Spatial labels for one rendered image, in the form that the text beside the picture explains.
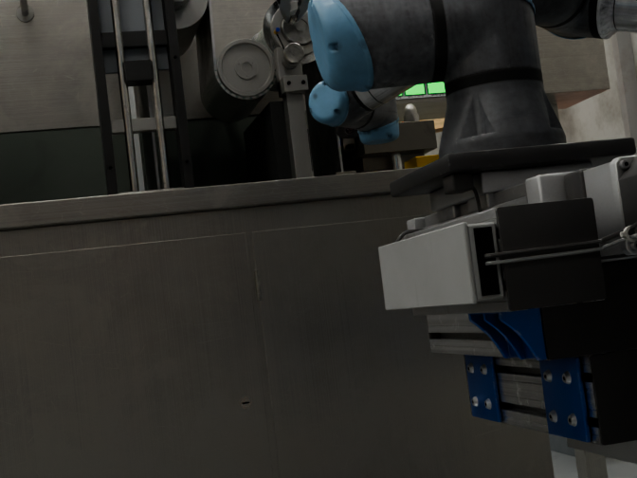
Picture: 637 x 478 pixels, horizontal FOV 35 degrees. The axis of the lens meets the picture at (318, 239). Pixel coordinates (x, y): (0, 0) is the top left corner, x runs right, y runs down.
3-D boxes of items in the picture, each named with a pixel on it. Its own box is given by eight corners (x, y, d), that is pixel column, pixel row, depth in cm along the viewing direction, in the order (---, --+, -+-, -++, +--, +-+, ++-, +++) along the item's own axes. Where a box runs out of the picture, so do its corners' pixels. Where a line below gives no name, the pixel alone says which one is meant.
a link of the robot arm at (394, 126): (341, 143, 183) (334, 82, 184) (373, 147, 192) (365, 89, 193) (379, 135, 179) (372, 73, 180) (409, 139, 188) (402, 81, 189)
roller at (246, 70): (221, 98, 208) (214, 40, 209) (205, 122, 233) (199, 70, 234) (278, 93, 211) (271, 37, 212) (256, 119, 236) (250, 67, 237)
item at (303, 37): (308, 50, 212) (276, 32, 210) (305, 52, 214) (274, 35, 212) (323, 20, 213) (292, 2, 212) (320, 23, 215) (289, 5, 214)
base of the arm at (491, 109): (591, 144, 116) (579, 59, 117) (466, 156, 113) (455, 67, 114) (535, 165, 131) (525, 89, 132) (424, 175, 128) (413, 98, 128)
